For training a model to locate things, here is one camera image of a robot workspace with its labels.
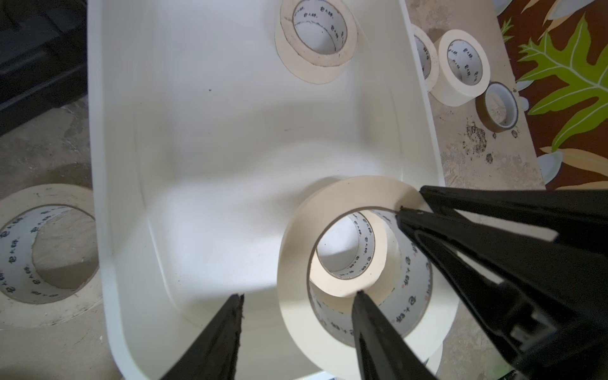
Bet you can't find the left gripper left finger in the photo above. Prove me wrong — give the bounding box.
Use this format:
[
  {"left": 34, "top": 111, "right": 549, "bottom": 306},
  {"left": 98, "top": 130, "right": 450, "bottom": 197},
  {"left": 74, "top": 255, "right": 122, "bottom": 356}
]
[{"left": 163, "top": 294, "right": 244, "bottom": 379}]

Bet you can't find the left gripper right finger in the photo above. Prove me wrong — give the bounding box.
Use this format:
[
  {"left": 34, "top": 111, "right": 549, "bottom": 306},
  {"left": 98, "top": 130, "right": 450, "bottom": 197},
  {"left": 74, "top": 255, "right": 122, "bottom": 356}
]
[{"left": 351, "top": 291, "right": 435, "bottom": 380}]

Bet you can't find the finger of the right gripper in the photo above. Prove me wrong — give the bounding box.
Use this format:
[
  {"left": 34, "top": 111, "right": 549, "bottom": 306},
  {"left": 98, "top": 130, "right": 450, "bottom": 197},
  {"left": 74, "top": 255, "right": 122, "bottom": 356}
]
[
  {"left": 397, "top": 208, "right": 607, "bottom": 379},
  {"left": 420, "top": 185, "right": 607, "bottom": 252}
]

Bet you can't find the masking tape roll eleven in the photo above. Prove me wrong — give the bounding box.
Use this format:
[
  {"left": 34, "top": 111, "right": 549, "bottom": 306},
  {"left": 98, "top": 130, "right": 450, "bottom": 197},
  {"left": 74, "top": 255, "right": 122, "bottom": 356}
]
[{"left": 310, "top": 211, "right": 398, "bottom": 299}]

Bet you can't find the masking tape roll two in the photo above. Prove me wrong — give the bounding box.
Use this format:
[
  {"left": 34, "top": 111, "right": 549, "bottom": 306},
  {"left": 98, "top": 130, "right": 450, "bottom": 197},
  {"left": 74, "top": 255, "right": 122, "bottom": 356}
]
[{"left": 1, "top": 184, "right": 102, "bottom": 329}]

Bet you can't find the white plastic storage box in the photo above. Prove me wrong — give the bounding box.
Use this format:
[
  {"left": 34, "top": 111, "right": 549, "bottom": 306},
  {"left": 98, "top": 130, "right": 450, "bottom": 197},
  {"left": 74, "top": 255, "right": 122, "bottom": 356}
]
[{"left": 87, "top": 1, "right": 443, "bottom": 379}]

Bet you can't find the masking tape roll eight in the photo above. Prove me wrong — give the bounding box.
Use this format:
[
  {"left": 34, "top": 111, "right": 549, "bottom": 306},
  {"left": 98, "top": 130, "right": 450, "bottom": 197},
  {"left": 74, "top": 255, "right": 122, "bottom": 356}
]
[{"left": 413, "top": 25, "right": 440, "bottom": 92}]

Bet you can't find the masking tape roll six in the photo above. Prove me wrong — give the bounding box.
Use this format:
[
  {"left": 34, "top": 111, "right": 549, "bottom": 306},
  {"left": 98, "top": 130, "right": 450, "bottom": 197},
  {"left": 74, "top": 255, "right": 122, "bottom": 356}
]
[{"left": 275, "top": 1, "right": 358, "bottom": 85}]

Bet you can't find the masking tape roll five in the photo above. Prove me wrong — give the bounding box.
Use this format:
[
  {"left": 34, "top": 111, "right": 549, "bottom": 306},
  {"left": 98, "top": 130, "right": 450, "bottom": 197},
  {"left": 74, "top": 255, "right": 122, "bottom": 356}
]
[{"left": 431, "top": 29, "right": 491, "bottom": 107}]

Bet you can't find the black plastic tool case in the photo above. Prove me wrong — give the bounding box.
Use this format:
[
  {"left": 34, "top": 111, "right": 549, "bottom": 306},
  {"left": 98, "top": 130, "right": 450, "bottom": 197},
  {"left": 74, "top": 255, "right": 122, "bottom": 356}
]
[{"left": 1, "top": 0, "right": 88, "bottom": 134}]

